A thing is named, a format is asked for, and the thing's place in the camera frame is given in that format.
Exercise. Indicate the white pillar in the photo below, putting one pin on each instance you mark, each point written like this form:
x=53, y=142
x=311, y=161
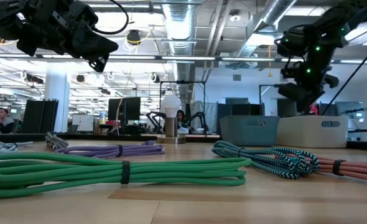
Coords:
x=57, y=99

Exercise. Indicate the black partition panels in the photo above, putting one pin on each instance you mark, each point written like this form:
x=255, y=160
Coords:
x=40, y=116

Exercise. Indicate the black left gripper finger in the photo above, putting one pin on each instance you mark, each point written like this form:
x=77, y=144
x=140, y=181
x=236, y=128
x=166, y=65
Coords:
x=100, y=61
x=93, y=39

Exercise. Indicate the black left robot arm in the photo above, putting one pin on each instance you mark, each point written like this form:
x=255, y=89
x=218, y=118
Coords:
x=0, y=15

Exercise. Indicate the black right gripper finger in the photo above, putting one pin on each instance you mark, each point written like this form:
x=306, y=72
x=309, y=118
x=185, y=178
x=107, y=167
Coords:
x=311, y=98
x=295, y=93

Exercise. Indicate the black background monitors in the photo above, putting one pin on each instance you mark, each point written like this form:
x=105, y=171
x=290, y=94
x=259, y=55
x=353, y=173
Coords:
x=124, y=109

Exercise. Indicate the teal plastic bin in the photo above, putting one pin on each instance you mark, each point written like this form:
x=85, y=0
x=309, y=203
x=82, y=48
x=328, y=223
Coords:
x=249, y=132

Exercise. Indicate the person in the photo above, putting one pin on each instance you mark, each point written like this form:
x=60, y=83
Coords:
x=1, y=123
x=181, y=117

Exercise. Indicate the silver ventilation duct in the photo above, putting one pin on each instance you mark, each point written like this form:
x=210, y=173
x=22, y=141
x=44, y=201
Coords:
x=180, y=31
x=270, y=18

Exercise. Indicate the white cabinet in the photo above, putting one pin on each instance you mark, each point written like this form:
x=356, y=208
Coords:
x=83, y=123

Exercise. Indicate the white plastic bin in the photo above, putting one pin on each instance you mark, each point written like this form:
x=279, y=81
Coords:
x=311, y=133

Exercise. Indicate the red object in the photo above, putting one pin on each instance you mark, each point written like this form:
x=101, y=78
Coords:
x=313, y=109

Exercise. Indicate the black aluminium table frame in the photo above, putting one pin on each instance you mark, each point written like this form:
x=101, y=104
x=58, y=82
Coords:
x=93, y=137

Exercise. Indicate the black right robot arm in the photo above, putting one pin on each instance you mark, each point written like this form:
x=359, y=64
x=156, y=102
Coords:
x=326, y=25

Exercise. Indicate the white bulb table lamp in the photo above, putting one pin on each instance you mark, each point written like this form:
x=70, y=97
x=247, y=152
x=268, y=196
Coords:
x=171, y=104

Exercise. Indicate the dark office partition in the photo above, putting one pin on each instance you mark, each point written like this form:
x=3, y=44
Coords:
x=239, y=109

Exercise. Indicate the black ceiling device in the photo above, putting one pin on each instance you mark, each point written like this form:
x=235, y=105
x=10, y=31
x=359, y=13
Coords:
x=133, y=37

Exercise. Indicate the black background robot arm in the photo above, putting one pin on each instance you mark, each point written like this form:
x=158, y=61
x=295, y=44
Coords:
x=155, y=119
x=199, y=119

